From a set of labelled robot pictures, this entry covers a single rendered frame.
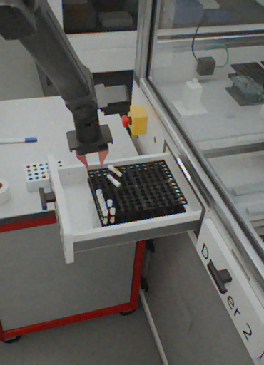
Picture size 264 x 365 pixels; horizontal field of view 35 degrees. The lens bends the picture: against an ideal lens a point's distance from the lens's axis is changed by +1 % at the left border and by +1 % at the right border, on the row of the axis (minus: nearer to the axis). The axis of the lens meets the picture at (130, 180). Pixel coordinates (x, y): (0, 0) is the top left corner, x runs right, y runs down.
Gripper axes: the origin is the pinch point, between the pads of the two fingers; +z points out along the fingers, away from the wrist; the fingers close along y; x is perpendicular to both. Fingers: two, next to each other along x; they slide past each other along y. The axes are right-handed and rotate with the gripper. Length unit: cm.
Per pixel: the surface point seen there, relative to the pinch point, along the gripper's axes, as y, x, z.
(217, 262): 21.8, -27.6, 11.8
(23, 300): -32, 8, 62
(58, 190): -9.7, -3.3, 2.9
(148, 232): 9.3, -14.5, 12.1
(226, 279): 21.2, -33.7, 8.9
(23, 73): -31, 237, 94
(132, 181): 9.1, 0.2, 8.4
